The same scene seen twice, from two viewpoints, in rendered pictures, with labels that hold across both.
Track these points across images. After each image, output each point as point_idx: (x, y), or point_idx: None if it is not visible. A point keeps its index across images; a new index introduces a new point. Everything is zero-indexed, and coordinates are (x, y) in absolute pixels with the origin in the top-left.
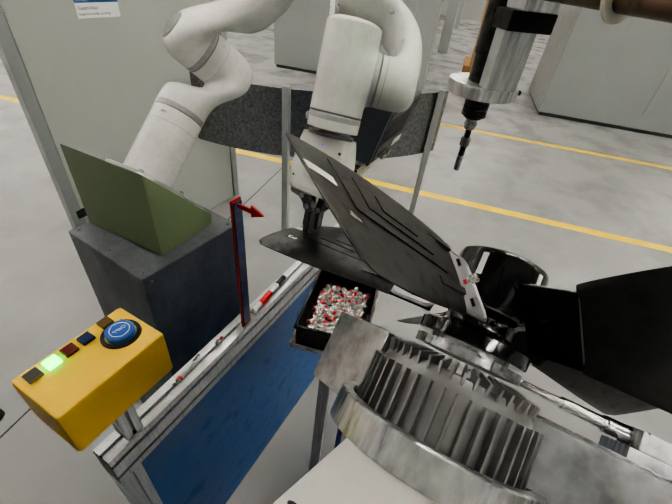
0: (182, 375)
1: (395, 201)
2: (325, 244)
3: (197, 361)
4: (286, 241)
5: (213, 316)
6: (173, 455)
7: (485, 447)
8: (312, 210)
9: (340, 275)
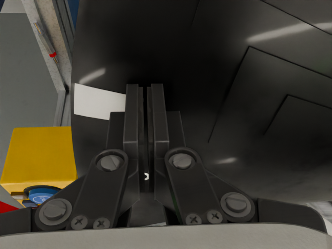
0: (52, 52)
1: None
2: (236, 162)
3: (41, 25)
4: (141, 197)
5: None
6: (76, 8)
7: None
8: (139, 179)
9: (300, 203)
